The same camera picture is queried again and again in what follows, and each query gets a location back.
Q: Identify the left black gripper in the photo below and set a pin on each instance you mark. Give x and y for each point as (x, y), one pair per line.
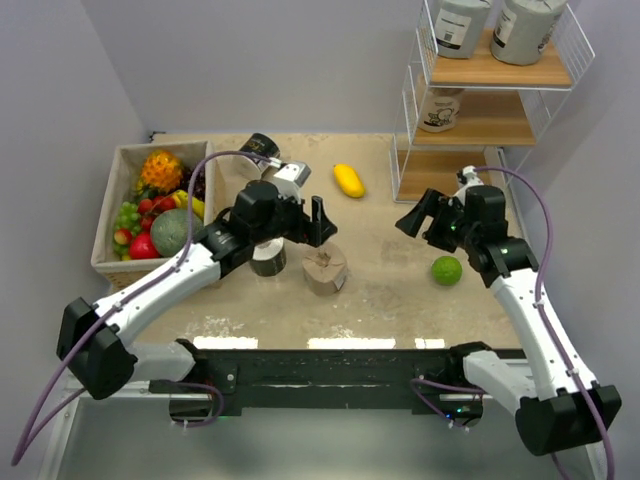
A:
(312, 232)

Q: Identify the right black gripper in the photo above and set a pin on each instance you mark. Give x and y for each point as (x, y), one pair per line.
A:
(431, 204)

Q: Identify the clear white tissue roll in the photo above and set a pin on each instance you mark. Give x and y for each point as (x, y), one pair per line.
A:
(269, 258)

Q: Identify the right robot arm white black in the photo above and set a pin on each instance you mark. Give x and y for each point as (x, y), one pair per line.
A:
(561, 405)

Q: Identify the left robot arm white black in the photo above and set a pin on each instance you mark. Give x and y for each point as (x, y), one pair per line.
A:
(97, 341)

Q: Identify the yellow mango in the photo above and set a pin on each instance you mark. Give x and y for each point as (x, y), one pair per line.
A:
(349, 181)

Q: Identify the green lime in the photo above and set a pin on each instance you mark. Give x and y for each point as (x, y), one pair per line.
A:
(446, 270)

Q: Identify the black wrapped tissue roll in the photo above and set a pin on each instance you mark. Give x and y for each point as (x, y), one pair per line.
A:
(257, 150)

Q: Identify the dark purple grapes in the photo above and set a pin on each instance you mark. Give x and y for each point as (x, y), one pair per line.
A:
(199, 190)

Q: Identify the yellow banana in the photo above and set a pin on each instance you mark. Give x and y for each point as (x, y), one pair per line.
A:
(181, 197)

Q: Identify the green netted melon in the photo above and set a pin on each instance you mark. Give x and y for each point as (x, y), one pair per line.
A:
(169, 231)

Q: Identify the orange spiky fruit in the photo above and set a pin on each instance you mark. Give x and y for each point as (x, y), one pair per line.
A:
(161, 171)

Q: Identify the woven lined fruit basket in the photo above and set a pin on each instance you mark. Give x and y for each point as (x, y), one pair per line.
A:
(122, 186)

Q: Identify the red apple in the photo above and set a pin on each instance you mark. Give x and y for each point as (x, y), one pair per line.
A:
(142, 247)

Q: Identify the green grapes bunch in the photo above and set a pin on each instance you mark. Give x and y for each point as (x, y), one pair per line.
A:
(128, 218)

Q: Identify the small peach fruit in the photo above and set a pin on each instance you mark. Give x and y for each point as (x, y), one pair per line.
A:
(123, 236)

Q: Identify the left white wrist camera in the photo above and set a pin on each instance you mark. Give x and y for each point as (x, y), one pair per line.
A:
(290, 179)

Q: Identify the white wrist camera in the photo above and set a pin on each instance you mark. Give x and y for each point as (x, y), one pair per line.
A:
(467, 178)
(290, 179)

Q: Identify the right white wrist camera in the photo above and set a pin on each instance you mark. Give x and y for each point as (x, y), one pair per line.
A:
(467, 178)

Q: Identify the white wire wooden shelf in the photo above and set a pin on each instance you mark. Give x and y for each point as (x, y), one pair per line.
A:
(505, 110)

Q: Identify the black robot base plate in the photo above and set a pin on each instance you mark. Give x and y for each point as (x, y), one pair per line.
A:
(364, 379)

